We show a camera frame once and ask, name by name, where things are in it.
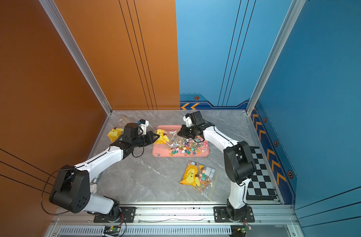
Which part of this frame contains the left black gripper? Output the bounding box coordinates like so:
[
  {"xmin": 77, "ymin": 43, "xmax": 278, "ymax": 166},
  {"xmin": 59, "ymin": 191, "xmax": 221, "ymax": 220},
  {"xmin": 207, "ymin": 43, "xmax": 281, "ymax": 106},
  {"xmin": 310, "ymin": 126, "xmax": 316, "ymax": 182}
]
[{"xmin": 132, "ymin": 131, "xmax": 161, "ymax": 149}]

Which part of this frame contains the clear ziploc bag with candies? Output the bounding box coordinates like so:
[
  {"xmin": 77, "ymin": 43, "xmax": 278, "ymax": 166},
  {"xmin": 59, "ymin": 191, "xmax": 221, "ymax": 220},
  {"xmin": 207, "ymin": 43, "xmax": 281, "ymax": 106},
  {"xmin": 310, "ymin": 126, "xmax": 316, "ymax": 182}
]
[{"xmin": 107, "ymin": 116, "xmax": 129, "ymax": 143}]

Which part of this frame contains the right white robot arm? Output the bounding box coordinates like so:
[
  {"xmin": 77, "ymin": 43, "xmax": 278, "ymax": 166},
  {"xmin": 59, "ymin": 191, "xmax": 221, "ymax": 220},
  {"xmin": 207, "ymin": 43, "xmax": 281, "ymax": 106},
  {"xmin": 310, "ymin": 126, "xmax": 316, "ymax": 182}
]
[{"xmin": 178, "ymin": 111, "xmax": 256, "ymax": 223}]

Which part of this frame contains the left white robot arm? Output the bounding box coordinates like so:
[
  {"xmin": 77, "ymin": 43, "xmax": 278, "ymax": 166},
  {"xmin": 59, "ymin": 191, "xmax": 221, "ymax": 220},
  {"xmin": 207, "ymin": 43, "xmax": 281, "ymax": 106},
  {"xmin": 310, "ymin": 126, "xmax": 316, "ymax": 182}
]
[{"xmin": 49, "ymin": 119, "xmax": 160, "ymax": 223}]

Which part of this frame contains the pink plastic tray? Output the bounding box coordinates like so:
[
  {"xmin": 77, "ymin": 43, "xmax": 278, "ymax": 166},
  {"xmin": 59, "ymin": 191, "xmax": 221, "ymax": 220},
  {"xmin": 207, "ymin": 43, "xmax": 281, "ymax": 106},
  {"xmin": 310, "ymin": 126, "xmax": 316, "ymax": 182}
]
[{"xmin": 152, "ymin": 125, "xmax": 210, "ymax": 158}]

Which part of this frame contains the silver microphone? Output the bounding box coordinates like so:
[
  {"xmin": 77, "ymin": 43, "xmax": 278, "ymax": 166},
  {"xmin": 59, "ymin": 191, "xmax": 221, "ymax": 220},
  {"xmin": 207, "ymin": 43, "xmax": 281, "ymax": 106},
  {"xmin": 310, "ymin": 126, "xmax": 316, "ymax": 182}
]
[{"xmin": 90, "ymin": 173, "xmax": 102, "ymax": 194}]

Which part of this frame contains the black white checkerboard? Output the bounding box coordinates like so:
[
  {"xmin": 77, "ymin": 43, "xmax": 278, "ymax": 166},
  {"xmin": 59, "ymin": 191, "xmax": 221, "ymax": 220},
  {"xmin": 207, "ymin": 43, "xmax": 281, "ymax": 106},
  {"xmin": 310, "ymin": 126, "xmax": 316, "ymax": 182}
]
[{"xmin": 247, "ymin": 146, "xmax": 282, "ymax": 203}]

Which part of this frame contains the left green circuit board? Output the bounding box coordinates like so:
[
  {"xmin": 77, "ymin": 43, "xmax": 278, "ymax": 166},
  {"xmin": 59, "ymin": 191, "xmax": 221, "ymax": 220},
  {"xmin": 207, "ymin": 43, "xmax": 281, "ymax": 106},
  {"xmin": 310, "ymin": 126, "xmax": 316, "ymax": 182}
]
[{"xmin": 103, "ymin": 226, "xmax": 121, "ymax": 237}]

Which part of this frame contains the green circuit board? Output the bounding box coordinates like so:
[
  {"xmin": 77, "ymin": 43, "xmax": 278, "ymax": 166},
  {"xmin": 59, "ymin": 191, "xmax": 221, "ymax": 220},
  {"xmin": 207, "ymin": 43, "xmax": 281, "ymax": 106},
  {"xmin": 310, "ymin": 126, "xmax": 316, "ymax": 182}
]
[
  {"xmin": 230, "ymin": 225, "xmax": 252, "ymax": 237},
  {"xmin": 103, "ymin": 226, "xmax": 121, "ymax": 237}
]

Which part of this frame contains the right green circuit board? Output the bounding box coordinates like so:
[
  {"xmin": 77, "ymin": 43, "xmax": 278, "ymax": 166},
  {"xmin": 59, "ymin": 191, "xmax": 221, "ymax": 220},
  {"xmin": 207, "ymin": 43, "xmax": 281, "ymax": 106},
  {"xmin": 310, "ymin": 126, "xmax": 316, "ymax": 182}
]
[{"xmin": 230, "ymin": 225, "xmax": 252, "ymax": 237}]

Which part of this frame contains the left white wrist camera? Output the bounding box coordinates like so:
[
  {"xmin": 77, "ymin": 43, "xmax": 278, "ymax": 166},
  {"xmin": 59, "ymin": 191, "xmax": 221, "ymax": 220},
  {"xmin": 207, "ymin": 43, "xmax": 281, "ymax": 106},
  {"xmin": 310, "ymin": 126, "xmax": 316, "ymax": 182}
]
[{"xmin": 137, "ymin": 119, "xmax": 149, "ymax": 135}]

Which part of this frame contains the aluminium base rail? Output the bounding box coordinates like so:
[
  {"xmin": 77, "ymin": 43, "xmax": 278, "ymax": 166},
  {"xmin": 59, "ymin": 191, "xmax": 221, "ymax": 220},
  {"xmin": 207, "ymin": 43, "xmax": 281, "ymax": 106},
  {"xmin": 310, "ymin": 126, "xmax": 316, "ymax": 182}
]
[{"xmin": 46, "ymin": 201, "xmax": 303, "ymax": 237}]

